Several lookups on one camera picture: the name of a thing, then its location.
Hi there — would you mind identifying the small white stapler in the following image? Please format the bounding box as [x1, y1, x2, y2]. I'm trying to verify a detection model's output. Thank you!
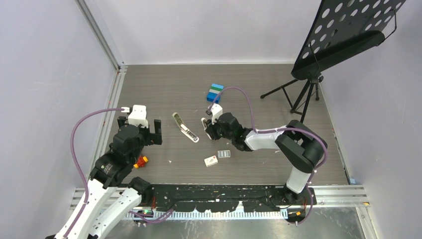
[201, 118, 213, 140]

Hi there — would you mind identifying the clear staples tray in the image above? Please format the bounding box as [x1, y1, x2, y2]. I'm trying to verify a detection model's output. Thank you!
[217, 150, 231, 158]

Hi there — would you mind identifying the olive green white stapler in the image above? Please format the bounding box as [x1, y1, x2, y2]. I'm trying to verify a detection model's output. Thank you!
[172, 113, 199, 143]

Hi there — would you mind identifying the white staples box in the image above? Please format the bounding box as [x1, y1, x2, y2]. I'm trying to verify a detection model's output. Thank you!
[204, 155, 218, 167]

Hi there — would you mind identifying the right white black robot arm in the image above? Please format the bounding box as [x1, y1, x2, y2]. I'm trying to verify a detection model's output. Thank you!
[201, 113, 327, 205]

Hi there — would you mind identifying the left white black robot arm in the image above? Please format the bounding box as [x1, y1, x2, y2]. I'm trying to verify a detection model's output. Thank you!
[50, 117, 162, 239]

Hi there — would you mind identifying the red yellow toy brick car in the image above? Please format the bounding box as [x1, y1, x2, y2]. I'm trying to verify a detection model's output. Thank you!
[133, 156, 149, 169]

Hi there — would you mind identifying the blue green toy brick stack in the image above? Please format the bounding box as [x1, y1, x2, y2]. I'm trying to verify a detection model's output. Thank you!
[206, 84, 224, 104]

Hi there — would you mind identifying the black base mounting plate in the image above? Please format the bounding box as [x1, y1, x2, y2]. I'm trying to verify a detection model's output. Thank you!
[139, 184, 317, 213]

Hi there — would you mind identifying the black music stand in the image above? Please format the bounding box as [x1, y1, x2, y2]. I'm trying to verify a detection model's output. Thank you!
[260, 0, 405, 122]

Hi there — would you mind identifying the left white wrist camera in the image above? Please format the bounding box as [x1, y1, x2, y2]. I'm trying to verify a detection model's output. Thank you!
[121, 105, 149, 128]

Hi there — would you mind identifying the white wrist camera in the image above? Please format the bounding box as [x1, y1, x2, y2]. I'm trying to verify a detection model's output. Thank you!
[121, 105, 149, 128]
[206, 103, 223, 124]

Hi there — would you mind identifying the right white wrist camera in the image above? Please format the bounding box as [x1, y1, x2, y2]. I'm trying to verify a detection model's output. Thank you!
[206, 103, 223, 124]

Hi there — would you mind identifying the aluminium frame rail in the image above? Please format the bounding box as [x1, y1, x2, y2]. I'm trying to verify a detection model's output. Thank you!
[67, 0, 127, 239]

